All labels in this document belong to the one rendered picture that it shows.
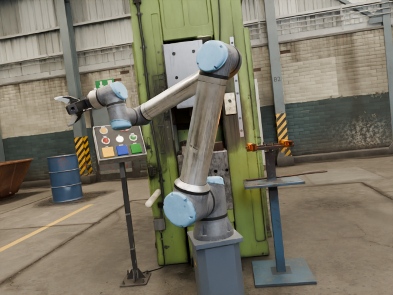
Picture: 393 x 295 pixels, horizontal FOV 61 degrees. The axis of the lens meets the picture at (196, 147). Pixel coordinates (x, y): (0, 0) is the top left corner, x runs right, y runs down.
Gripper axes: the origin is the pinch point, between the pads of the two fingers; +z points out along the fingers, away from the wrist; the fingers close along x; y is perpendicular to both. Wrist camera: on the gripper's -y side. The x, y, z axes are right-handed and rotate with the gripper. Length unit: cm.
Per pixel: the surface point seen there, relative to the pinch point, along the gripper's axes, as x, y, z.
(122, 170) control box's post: -58, 67, 28
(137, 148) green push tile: -45, 70, 9
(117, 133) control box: -31, 72, 21
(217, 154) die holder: -72, 90, -39
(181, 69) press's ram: -6, 109, -30
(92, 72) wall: 45, 670, 406
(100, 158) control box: -40, 51, 28
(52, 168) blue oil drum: -105, 355, 372
